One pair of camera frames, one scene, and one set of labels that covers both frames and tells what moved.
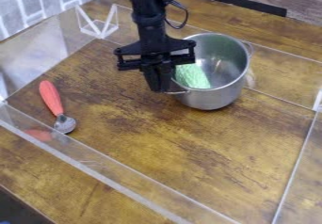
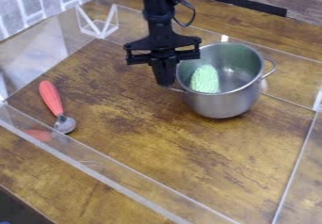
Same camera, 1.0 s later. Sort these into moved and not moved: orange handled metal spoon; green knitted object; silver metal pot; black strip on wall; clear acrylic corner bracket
Moved: green knitted object; silver metal pot
Not moved: black strip on wall; clear acrylic corner bracket; orange handled metal spoon
